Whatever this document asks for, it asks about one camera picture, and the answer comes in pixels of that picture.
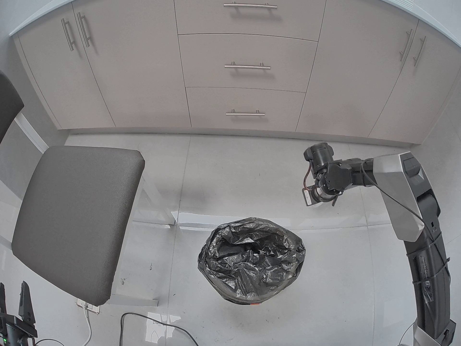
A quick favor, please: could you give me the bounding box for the white cable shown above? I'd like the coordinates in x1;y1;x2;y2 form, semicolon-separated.
83;301;93;346

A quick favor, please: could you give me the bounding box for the black cable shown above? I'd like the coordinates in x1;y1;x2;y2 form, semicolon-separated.
361;162;438;233
120;312;198;346

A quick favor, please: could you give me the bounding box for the beige cabinet with drawers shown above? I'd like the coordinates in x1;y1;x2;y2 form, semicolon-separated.
9;0;461;146

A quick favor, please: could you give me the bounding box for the grey chair with white legs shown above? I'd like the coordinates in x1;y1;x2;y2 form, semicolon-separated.
0;71;171;308

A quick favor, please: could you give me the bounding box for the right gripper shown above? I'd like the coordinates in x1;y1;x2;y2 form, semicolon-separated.
302;185;341;207

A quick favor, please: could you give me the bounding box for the black plastic bag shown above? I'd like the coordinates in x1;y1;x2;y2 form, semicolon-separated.
197;219;307;306

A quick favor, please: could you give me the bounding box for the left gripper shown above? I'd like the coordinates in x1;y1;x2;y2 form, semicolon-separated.
0;280;38;346

